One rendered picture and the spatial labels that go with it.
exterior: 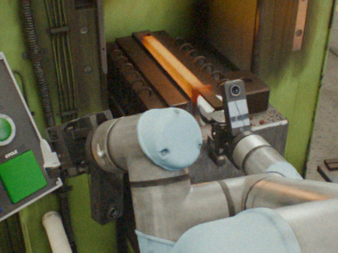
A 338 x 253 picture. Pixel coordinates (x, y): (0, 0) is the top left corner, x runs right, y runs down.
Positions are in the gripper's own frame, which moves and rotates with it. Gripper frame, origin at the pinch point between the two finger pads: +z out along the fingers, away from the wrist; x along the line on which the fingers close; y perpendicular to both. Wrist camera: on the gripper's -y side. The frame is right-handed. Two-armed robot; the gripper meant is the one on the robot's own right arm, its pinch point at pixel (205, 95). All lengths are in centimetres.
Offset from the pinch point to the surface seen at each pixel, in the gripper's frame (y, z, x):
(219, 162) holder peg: 14.2, -7.3, 0.7
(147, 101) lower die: 3.3, 8.0, -11.4
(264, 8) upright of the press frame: -11.9, 16.4, 24.3
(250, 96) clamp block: 4.6, 2.6, 13.8
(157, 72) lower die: 2.2, 19.7, -4.2
